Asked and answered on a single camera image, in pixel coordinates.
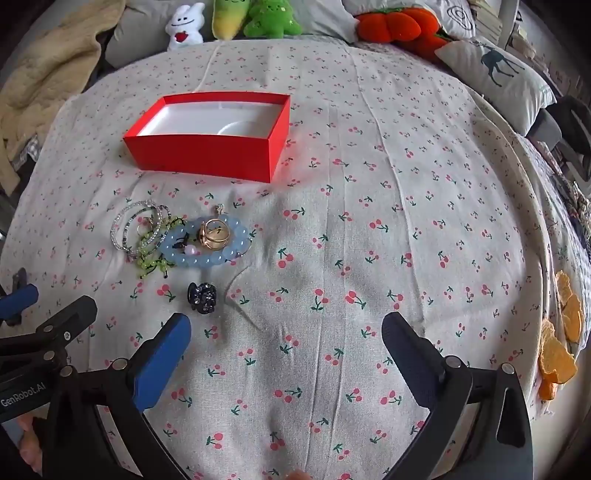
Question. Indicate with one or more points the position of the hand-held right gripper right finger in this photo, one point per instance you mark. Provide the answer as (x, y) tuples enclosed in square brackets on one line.
[(408, 362)]

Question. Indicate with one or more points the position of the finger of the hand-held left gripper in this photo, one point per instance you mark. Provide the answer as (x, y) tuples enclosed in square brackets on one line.
[(69, 318), (21, 295)]

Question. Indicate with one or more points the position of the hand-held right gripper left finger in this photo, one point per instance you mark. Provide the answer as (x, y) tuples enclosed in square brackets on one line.
[(161, 360)]

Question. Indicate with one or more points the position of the small gold pendant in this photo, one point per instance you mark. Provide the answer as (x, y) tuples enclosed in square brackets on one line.
[(219, 210)]

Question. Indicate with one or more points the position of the red cardboard box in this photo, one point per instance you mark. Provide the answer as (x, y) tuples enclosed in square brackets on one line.
[(198, 157)]

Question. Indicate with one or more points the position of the person's left hand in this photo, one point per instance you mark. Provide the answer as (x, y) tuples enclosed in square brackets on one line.
[(30, 447)]

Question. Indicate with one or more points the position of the orange peel piece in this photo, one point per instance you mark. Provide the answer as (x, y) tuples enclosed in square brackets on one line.
[(570, 304), (556, 360)]

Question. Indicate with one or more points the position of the cherry print bedsheet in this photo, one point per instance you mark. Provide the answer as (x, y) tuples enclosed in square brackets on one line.
[(369, 184)]

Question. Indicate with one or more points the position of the beige quilted blanket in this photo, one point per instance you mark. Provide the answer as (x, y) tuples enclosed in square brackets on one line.
[(51, 78)]

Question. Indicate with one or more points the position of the grey patterned quilt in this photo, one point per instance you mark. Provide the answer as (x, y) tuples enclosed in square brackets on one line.
[(561, 203)]

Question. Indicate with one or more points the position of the grey pillow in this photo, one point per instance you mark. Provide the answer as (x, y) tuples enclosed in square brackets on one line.
[(134, 37)]

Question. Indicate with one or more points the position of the black chair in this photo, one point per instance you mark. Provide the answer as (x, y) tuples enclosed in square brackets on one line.
[(568, 129)]

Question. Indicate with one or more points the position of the deer print pillow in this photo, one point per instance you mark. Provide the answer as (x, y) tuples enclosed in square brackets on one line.
[(498, 78)]

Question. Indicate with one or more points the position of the white plush toy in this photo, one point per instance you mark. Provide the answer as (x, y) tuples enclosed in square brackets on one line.
[(184, 27)]

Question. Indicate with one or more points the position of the orange pumpkin plush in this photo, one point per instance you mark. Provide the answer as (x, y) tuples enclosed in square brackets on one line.
[(434, 37), (385, 27)]

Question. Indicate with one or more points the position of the yellow green plush toy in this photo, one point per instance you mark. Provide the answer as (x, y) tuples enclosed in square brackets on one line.
[(228, 18)]

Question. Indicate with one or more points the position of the plain white pillow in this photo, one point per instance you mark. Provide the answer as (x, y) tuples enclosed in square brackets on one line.
[(323, 18)]

